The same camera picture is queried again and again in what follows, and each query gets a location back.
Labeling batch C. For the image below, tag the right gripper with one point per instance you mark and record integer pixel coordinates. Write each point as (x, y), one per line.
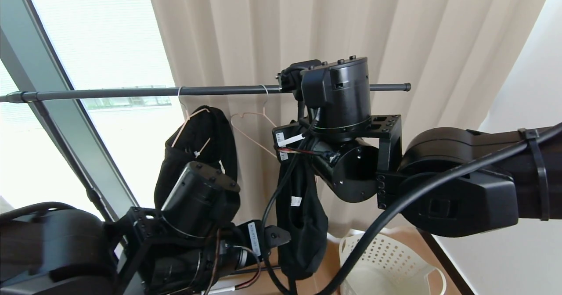
(351, 172)

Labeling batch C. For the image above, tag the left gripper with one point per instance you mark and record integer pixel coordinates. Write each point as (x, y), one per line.
(184, 264)

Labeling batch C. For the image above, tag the pink clothes hanger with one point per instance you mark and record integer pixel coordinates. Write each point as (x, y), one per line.
(250, 114)
(198, 112)

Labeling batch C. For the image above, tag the black knitted garment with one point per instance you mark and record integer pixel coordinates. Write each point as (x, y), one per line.
(219, 132)

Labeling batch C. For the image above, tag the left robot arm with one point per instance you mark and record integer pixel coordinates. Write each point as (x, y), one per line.
(52, 251)

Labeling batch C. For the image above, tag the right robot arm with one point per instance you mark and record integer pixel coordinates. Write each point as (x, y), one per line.
(461, 198)

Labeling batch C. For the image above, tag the white laundry basket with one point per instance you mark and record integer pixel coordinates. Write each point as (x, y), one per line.
(386, 260)

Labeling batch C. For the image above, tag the black clothes rack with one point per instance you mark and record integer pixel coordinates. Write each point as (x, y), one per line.
(131, 92)

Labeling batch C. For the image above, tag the beige curtain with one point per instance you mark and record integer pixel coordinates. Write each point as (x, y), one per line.
(263, 23)

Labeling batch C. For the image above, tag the window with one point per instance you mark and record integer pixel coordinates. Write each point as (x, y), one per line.
(109, 31)

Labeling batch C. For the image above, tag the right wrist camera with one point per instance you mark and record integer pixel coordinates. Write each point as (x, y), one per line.
(294, 77)

